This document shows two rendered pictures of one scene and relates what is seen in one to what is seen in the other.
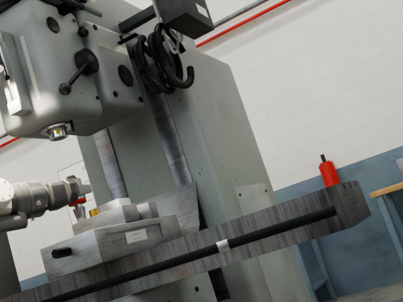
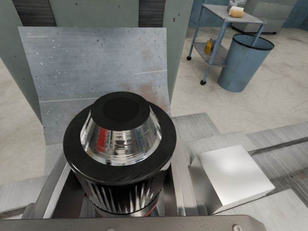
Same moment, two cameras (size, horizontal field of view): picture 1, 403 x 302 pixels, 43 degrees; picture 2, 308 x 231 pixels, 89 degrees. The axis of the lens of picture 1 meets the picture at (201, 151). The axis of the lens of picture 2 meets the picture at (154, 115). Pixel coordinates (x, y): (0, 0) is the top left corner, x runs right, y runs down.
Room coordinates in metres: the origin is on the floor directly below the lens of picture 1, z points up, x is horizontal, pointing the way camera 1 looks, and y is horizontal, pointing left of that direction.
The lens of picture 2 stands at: (1.25, 0.36, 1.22)
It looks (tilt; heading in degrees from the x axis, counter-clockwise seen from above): 45 degrees down; 315
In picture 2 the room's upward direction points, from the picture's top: 7 degrees clockwise
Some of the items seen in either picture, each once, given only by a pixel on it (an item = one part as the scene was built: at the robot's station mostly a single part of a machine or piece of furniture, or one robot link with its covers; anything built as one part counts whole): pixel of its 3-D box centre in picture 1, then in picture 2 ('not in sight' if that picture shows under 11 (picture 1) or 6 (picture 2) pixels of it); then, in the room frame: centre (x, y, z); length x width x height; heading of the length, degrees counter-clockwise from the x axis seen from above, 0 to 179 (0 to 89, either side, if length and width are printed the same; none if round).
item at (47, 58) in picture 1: (41, 72); not in sight; (1.30, 0.34, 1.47); 0.21 x 0.19 x 0.32; 66
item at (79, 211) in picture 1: (83, 225); not in sight; (1.29, 0.34, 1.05); 0.03 x 0.03 x 0.11
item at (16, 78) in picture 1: (11, 74); not in sight; (1.19, 0.38, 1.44); 0.04 x 0.04 x 0.21; 66
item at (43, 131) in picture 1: (56, 128); not in sight; (1.29, 0.34, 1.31); 0.09 x 0.09 x 0.01
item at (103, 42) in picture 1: (87, 81); not in sight; (1.47, 0.26, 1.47); 0.24 x 0.19 x 0.26; 66
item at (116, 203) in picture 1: (117, 213); (222, 182); (1.25, 0.24, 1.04); 0.06 x 0.05 x 0.06; 66
